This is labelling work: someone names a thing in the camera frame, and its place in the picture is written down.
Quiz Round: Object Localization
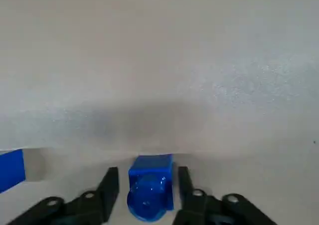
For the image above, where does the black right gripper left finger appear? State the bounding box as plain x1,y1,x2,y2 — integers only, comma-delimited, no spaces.
7,167,120,225

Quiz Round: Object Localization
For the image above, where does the blue cube block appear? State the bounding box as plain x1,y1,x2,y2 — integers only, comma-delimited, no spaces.
0,148,26,194

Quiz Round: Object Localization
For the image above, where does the blue block with round knob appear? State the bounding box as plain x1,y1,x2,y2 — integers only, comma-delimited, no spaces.
127,154,175,222

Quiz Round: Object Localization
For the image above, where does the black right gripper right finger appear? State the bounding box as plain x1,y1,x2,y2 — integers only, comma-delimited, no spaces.
171,166,278,225

